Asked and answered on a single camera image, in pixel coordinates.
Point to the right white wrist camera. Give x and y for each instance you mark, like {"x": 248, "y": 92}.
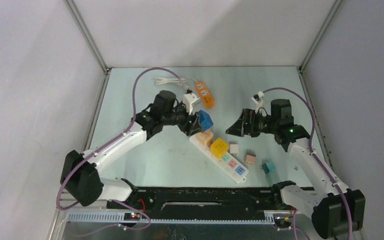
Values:
{"x": 259, "y": 102}

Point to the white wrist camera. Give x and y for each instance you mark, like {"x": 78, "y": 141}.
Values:
{"x": 259, "y": 102}
{"x": 190, "y": 100}

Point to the yellow cube socket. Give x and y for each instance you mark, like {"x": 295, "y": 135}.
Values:
{"x": 219, "y": 148}

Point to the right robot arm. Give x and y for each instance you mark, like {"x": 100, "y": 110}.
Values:
{"x": 335, "y": 209}

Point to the grey cable duct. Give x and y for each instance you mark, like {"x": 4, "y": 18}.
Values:
{"x": 121, "y": 217}

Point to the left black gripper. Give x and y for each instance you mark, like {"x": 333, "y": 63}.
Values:
{"x": 193, "y": 127}

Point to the orange power strip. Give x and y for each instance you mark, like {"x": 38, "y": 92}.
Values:
{"x": 204, "y": 94}

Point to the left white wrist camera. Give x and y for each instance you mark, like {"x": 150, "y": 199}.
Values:
{"x": 190, "y": 100}

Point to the white plug adapter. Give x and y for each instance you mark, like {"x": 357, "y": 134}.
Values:
{"x": 234, "y": 149}

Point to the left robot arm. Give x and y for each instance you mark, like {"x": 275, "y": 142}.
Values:
{"x": 81, "y": 173}

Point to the white multicolour power strip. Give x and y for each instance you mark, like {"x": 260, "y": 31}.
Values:
{"x": 228, "y": 163}

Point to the blue cube socket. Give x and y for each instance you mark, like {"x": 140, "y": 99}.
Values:
{"x": 205, "y": 120}

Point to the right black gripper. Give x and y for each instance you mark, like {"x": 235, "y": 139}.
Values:
{"x": 239, "y": 128}

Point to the teal plug adapter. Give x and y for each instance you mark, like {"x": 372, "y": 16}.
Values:
{"x": 268, "y": 167}

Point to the pink plug adapter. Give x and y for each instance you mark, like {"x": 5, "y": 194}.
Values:
{"x": 250, "y": 158}

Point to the beige cube socket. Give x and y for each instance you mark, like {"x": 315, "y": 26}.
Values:
{"x": 205, "y": 138}

